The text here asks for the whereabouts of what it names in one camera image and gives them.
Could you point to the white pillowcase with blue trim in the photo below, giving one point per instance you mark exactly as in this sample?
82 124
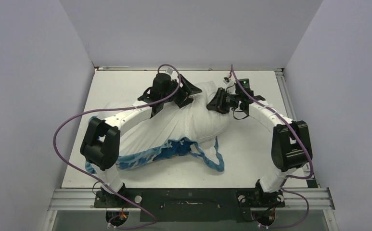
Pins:
150 141

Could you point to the white knob on plate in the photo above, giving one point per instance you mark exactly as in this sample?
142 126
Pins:
137 199

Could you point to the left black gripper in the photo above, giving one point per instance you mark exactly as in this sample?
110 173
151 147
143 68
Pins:
185 93

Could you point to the white pillow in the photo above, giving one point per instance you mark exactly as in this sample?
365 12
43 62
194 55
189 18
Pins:
196 123

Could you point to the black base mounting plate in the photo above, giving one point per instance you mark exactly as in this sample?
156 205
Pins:
204 204

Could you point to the aluminium front rail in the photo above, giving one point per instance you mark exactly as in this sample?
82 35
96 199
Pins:
83 199

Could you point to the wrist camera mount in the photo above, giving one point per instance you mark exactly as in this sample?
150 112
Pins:
171 72
229 80

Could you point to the aluminium right side rail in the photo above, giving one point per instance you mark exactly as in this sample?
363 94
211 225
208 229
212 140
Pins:
308 167

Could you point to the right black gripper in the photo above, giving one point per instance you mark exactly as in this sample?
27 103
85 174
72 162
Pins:
216 104

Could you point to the aluminium rail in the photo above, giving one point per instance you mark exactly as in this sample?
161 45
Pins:
83 199
308 167

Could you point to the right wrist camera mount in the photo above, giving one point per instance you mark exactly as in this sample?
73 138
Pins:
229 80

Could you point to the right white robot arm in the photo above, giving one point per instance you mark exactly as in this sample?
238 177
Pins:
290 145

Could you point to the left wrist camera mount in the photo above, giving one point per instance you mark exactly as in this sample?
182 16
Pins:
171 72

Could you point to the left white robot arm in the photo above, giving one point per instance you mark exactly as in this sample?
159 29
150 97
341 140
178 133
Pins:
101 142

